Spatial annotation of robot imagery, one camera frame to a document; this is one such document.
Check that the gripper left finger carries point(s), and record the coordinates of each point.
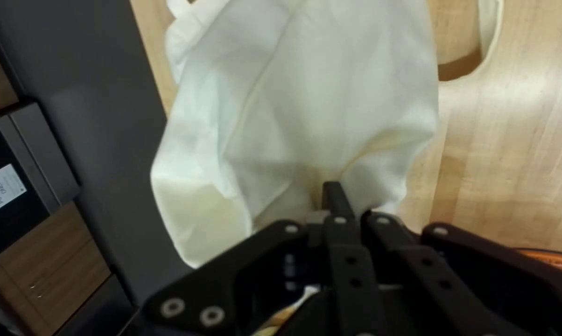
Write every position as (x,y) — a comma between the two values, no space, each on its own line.
(351,280)

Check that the white paper note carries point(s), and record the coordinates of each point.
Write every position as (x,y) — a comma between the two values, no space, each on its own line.
(1,189)

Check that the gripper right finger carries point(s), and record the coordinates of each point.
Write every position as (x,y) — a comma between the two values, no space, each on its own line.
(472,289)

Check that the light wooden chair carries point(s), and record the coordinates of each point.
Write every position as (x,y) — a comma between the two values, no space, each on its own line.
(500,163)

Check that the wooden cabinet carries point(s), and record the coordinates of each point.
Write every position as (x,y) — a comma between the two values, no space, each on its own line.
(52,266)

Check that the white cloth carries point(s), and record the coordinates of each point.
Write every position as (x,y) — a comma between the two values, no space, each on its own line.
(299,107)

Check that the black and grey appliance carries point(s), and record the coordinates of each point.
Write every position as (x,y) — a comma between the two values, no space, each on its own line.
(33,149)

